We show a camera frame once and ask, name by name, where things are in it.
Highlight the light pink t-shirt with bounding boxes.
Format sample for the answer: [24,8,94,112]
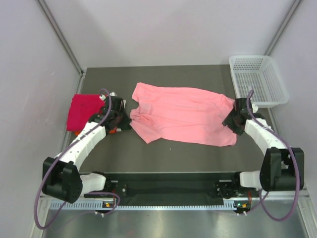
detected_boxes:
[130,82,237,147]

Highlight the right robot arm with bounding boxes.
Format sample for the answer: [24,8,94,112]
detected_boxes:
[222,98,304,196]

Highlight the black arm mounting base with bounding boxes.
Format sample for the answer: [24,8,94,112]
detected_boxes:
[85,172,255,203]

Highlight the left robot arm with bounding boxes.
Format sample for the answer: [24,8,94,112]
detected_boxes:
[41,96,131,203]

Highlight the folded magenta t-shirt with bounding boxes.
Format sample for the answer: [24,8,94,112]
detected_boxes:
[66,94,105,132]

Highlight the white perforated plastic basket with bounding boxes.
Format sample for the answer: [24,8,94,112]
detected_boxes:
[229,55,289,108]

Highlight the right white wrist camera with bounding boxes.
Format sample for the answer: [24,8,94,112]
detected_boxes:
[251,103,259,114]

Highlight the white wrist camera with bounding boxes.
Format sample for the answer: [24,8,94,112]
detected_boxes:
[99,92,117,101]
[251,103,259,114]

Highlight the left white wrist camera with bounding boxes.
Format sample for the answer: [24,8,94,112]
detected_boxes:
[99,92,117,101]

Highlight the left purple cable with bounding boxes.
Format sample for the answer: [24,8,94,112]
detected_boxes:
[33,88,121,229]

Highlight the grey slotted cable duct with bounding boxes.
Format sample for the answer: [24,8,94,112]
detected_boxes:
[50,199,250,211]

